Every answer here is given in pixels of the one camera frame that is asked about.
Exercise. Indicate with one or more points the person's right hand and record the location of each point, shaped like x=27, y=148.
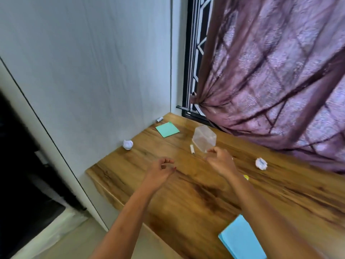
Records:
x=222, y=161

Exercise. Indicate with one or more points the person's left hand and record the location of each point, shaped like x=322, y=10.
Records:
x=157, y=175

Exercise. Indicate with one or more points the blue glue stick yellow cap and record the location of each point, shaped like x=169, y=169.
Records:
x=245, y=177

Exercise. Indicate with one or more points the clear plastic container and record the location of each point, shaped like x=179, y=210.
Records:
x=204, y=138

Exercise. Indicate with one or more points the white eraser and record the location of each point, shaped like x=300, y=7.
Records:
x=193, y=149

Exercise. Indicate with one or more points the white paper ball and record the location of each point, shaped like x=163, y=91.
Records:
x=128, y=144
x=261, y=163

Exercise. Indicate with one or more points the green sticky note pad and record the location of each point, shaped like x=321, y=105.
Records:
x=167, y=129

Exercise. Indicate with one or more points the light blue sticky note pad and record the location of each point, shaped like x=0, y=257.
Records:
x=241, y=240

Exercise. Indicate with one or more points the person's left forearm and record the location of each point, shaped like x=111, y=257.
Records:
x=124, y=226

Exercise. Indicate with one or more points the person's right forearm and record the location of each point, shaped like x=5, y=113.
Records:
x=269, y=221

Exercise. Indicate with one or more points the purple patterned curtain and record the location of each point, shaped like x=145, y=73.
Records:
x=269, y=78

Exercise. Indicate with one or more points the black chair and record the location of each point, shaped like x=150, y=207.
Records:
x=27, y=213

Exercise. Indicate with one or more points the black window frame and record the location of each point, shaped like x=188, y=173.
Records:
x=188, y=51

